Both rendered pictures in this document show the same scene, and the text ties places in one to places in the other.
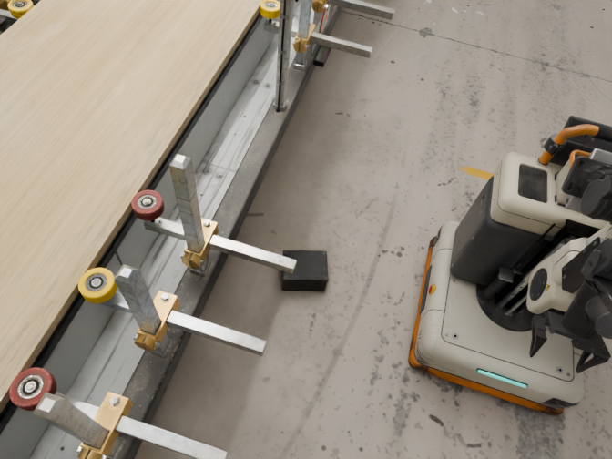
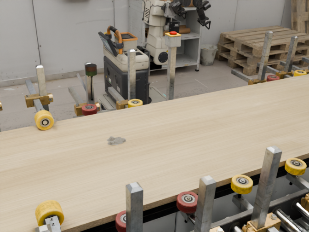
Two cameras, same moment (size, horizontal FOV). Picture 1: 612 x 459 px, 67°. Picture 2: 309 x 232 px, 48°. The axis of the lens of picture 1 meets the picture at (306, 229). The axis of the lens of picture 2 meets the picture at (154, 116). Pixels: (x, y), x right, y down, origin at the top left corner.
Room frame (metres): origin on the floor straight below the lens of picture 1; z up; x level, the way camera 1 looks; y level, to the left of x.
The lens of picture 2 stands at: (2.57, 1.75, 1.73)
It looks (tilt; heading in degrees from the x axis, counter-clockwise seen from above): 28 degrees down; 235
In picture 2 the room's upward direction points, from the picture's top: 2 degrees clockwise
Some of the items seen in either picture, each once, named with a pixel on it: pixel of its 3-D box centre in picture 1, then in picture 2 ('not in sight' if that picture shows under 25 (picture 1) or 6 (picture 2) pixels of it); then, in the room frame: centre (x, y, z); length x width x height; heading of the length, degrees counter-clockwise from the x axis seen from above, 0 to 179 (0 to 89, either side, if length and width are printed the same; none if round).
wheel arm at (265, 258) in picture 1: (219, 244); (251, 81); (0.65, 0.23, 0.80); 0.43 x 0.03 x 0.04; 82
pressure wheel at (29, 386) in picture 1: (40, 392); not in sight; (0.18, 0.49, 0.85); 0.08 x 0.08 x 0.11
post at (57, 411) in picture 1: (90, 433); not in sight; (0.12, 0.35, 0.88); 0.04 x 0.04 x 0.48; 82
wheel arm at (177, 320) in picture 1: (179, 321); (277, 73); (0.40, 0.26, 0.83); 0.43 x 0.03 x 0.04; 82
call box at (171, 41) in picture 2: not in sight; (172, 40); (1.35, 0.18, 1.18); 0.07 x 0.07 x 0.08; 82
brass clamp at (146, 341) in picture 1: (157, 321); (284, 75); (0.39, 0.32, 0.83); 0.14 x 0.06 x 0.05; 172
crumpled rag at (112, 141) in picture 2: not in sight; (116, 139); (1.95, 0.58, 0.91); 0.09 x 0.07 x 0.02; 148
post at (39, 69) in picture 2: not in sight; (44, 107); (2.10, 0.07, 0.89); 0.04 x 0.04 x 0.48; 82
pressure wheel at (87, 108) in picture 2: not in sight; (89, 115); (1.91, 0.21, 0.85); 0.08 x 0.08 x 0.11
